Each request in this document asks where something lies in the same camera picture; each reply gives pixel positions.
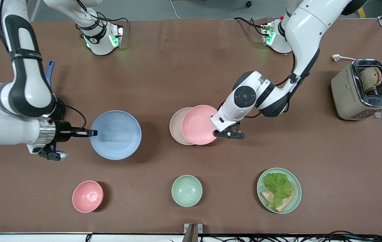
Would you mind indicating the green lettuce leaf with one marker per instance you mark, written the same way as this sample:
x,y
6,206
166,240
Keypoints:
x,y
278,186

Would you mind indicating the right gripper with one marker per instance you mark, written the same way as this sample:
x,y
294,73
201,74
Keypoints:
x,y
63,128

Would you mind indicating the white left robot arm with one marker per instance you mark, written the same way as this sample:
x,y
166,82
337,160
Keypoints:
x,y
308,27

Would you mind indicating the green plate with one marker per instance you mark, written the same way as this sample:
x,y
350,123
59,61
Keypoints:
x,y
296,198

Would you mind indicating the black caster wheel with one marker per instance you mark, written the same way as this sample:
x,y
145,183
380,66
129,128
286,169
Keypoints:
x,y
248,4

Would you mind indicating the metal table edge bracket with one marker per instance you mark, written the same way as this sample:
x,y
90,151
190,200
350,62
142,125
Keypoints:
x,y
193,232

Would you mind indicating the toasted bread slice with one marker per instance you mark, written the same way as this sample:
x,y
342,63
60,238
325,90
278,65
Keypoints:
x,y
286,203

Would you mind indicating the small pink bowl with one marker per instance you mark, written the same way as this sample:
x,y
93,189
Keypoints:
x,y
87,196

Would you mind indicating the beige plate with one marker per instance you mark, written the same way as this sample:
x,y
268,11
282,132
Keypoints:
x,y
176,126

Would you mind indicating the brown bread in toaster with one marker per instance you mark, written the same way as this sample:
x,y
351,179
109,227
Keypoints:
x,y
370,78

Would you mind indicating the small green bowl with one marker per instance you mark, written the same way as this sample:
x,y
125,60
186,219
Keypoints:
x,y
187,190

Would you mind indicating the blue plate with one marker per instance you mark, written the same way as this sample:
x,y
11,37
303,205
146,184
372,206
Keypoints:
x,y
117,136

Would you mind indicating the pink plate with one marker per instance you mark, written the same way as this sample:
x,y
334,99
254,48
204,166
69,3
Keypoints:
x,y
197,125

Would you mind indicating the beige chrome toaster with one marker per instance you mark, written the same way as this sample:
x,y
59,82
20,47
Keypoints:
x,y
343,97

